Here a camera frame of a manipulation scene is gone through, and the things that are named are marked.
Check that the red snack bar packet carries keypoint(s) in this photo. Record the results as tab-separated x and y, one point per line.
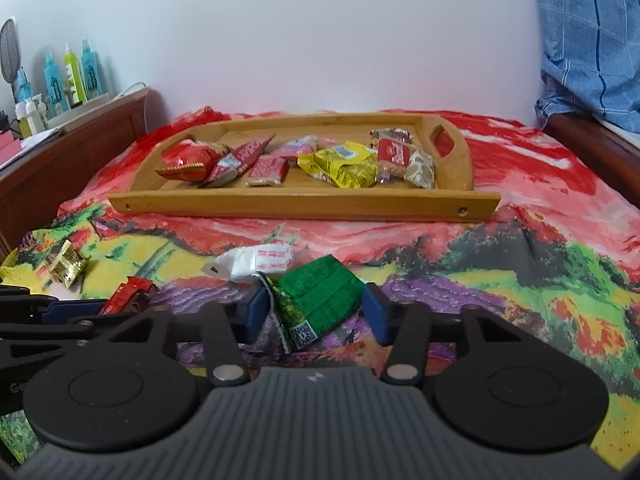
127	295

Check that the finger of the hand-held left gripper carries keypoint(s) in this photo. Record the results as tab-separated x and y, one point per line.
75	311
50	332

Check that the silver brown snack packet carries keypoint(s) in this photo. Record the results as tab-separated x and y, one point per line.
392	134

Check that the teal spray bottle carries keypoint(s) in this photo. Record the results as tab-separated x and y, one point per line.
55	85
91	72

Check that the gold snack packet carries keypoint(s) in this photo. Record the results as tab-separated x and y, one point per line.
67	262

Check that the pink box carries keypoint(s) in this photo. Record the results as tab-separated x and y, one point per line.
9	145

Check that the yellow green spray bottle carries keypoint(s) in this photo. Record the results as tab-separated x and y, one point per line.
75	77

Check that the blue plaid cloth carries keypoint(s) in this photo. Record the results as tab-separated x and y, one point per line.
590	35

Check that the pink snack packet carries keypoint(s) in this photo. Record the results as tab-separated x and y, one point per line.
295	149

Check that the green snack packet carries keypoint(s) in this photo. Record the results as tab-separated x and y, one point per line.
315	300

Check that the small red snack packet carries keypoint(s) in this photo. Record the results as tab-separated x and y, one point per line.
267	170

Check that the wooden bed frame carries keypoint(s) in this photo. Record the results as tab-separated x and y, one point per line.
75	160

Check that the small white bottle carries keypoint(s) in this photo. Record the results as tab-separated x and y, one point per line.
30	115

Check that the wooden serving tray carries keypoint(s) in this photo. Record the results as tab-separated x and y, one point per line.
300	202

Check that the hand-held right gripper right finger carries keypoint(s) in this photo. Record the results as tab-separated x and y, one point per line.
375	315

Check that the beige snack packet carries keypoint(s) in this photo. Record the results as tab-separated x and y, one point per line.
420	170

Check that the white snack packet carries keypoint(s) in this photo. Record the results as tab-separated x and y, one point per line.
250	260

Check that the white paper sheet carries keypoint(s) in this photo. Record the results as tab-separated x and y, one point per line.
35	142

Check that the red orange snack packet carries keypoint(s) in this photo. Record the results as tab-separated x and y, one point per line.
187	160

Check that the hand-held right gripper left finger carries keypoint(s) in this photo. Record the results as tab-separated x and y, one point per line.
252	316

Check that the brown red label snack packet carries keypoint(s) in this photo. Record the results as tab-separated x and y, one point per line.
397	152

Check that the yellow snack packet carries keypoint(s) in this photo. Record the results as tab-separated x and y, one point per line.
340	165

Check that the dark red striped snack packet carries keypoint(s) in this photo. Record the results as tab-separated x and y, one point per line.
235	160

